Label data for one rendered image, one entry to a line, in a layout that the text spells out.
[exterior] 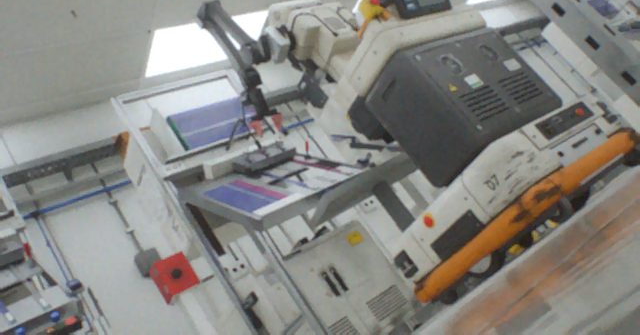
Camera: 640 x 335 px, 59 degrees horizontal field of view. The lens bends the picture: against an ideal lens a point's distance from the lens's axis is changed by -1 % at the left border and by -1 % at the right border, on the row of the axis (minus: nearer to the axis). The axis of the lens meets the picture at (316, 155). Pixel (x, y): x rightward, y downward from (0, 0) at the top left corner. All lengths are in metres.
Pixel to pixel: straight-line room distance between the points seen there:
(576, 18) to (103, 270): 3.98
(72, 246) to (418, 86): 3.21
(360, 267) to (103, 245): 2.19
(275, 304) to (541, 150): 1.43
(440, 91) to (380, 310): 1.39
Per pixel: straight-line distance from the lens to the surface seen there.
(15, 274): 2.51
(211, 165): 3.02
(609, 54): 0.65
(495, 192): 1.63
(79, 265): 4.37
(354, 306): 2.77
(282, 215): 2.48
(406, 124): 1.80
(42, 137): 4.94
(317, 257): 2.81
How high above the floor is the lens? 0.02
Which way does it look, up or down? 19 degrees up
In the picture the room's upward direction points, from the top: 37 degrees counter-clockwise
